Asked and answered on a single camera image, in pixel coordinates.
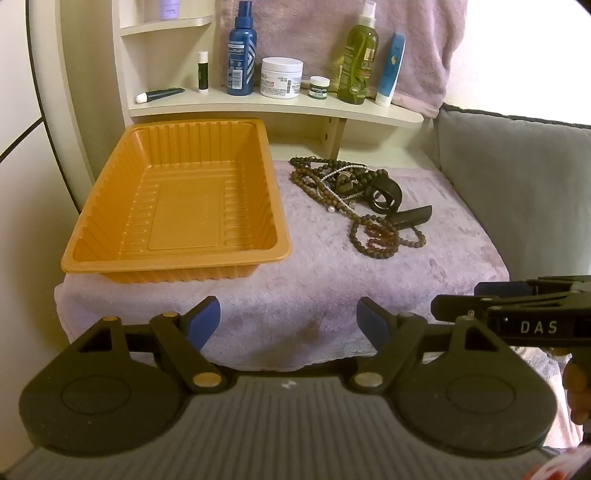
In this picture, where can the black hair clip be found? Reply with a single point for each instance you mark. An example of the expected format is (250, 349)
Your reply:
(411, 216)

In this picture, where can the orange plastic tray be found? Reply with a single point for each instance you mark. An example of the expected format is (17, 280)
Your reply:
(184, 212)

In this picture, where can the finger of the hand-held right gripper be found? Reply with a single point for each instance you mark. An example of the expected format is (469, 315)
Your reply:
(455, 308)
(505, 288)

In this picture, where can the blue spray bottle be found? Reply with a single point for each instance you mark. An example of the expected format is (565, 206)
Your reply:
(240, 60)

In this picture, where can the small green white jar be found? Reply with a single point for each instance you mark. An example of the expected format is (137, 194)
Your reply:
(319, 88)

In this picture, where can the blue white tube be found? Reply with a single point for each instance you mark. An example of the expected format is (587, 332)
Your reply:
(390, 69)

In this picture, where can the olive green pump bottle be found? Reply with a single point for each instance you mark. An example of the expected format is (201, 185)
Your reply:
(358, 60)

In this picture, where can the person's right hand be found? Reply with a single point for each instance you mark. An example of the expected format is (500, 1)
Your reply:
(579, 392)

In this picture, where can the dark green tube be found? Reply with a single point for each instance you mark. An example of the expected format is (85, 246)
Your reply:
(164, 93)

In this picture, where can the grey cushion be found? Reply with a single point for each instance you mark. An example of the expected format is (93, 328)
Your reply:
(517, 184)

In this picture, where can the small round watch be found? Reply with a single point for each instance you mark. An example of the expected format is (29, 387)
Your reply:
(345, 184)

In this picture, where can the red white printed cloth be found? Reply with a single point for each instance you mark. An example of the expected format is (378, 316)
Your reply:
(563, 464)

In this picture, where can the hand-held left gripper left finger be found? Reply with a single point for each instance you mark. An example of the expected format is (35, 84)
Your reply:
(205, 323)

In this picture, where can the wide black band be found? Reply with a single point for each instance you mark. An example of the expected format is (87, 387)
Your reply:
(391, 189)

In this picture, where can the white cream jar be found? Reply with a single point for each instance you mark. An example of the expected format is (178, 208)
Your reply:
(280, 78)

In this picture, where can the white green lip balm stick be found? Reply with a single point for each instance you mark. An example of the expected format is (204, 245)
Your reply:
(202, 71)

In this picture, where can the purple tube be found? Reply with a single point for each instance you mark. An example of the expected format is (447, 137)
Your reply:
(168, 9)

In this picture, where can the cream wooden shelf unit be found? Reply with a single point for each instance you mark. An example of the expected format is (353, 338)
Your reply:
(152, 55)

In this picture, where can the lilac fluffy towel mat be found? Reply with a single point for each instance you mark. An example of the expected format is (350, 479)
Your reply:
(323, 286)

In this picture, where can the pink hanging towel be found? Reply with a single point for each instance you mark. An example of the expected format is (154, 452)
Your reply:
(300, 27)

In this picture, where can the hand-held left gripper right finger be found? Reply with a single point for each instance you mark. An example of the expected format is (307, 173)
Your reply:
(371, 323)

